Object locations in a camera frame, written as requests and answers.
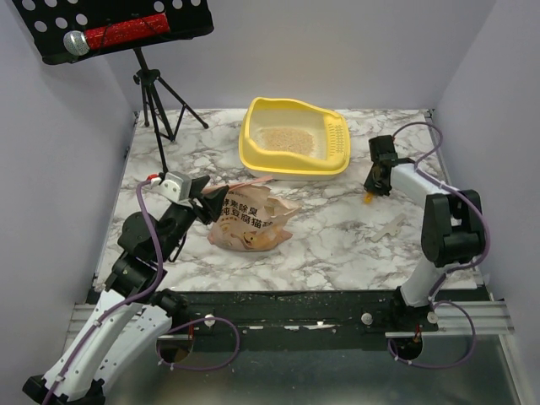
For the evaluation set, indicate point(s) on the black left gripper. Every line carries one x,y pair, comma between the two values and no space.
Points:
213,202

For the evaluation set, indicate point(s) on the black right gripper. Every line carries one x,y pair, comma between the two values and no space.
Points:
380,164

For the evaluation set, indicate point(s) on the orange plastic scoop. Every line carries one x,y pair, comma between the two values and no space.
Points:
369,198

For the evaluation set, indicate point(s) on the pink cat litter bag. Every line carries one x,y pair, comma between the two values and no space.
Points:
252,218

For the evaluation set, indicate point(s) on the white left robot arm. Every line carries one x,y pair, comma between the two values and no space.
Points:
132,310

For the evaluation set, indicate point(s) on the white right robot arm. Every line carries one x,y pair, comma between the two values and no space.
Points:
453,232

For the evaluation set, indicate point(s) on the beige cat litter pile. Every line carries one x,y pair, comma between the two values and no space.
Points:
285,139

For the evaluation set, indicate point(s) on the yellow litter box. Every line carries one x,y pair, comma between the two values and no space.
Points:
331,154

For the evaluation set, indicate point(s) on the red silver microphone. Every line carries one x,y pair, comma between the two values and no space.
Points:
80,43

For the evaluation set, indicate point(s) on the black music stand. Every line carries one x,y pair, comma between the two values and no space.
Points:
46,90

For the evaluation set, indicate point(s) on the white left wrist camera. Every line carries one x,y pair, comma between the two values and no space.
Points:
175,187

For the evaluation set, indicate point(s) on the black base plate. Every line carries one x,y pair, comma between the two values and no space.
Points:
325,320

